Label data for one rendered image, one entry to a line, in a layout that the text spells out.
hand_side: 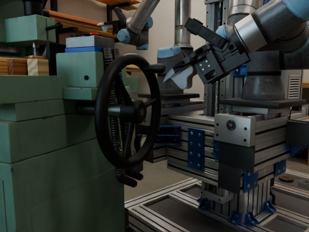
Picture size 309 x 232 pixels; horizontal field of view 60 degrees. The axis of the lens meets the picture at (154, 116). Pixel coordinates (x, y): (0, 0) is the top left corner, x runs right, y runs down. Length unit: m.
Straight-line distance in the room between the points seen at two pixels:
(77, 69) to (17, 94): 0.16
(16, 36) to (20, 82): 0.28
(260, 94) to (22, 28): 0.78
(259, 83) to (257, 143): 0.21
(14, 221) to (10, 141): 0.18
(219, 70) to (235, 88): 0.61
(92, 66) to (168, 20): 3.79
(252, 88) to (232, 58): 0.37
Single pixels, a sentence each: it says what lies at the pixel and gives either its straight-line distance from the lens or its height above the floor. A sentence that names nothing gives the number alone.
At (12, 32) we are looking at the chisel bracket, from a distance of 0.93.
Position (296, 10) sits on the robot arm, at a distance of 0.63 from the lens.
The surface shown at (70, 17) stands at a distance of 3.30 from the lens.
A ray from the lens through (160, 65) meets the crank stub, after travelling 0.67.
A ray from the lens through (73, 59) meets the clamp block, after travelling 0.73.
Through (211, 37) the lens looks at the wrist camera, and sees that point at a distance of 0.65.
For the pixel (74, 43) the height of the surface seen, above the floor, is 0.98.
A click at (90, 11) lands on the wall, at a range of 4.27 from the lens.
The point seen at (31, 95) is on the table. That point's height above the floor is 0.86.
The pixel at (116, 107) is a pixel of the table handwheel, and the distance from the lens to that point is 0.69.
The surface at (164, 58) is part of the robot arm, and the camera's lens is 1.31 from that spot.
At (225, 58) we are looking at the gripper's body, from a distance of 0.65.
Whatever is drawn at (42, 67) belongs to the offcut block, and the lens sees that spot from 0.71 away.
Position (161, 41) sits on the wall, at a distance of 4.46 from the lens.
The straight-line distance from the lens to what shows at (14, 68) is 0.81.
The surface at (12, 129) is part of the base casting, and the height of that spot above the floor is 0.78.
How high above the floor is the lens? 0.89
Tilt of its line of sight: 8 degrees down
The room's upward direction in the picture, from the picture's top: straight up
